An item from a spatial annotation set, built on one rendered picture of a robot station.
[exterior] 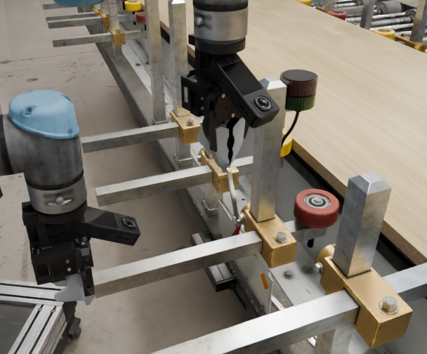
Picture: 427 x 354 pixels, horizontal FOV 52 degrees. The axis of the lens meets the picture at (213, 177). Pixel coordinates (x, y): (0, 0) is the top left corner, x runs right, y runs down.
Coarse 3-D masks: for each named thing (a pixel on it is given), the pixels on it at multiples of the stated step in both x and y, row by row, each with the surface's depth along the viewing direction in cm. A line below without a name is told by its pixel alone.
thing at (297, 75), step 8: (288, 72) 71; (296, 72) 71; (304, 72) 71; (312, 72) 71; (296, 80) 68; (304, 80) 68; (312, 80) 68; (296, 96) 69; (304, 96) 69; (296, 112) 74; (296, 120) 74
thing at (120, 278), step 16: (288, 224) 83; (224, 240) 79; (240, 240) 79; (256, 240) 79; (304, 240) 83; (160, 256) 75; (176, 256) 75; (192, 256) 75; (208, 256) 76; (224, 256) 78; (240, 256) 79; (96, 272) 72; (112, 272) 72; (128, 272) 72; (144, 272) 72; (160, 272) 74; (176, 272) 75; (96, 288) 70; (112, 288) 72; (128, 288) 73
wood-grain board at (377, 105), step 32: (160, 0) 224; (256, 0) 224; (288, 0) 224; (192, 32) 175; (256, 32) 175; (288, 32) 175; (320, 32) 175; (352, 32) 175; (256, 64) 144; (288, 64) 144; (320, 64) 144; (352, 64) 144; (384, 64) 144; (416, 64) 144; (320, 96) 122; (352, 96) 122; (384, 96) 122; (416, 96) 122; (288, 128) 107; (320, 128) 107; (352, 128) 107; (384, 128) 107; (416, 128) 107; (320, 160) 94; (352, 160) 94; (384, 160) 94; (416, 160) 94; (416, 192) 84; (384, 224) 78; (416, 224) 76; (416, 256) 72
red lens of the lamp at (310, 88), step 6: (282, 72) 71; (282, 78) 69; (288, 84) 69; (294, 84) 68; (300, 84) 68; (306, 84) 68; (312, 84) 68; (288, 90) 69; (294, 90) 68; (300, 90) 68; (306, 90) 68; (312, 90) 69
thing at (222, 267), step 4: (200, 232) 105; (204, 232) 105; (204, 236) 104; (208, 236) 104; (204, 240) 102; (208, 240) 102; (220, 264) 96; (224, 264) 96; (220, 268) 95; (224, 268) 95; (224, 272) 94; (228, 272) 94; (224, 276) 93; (228, 276) 93
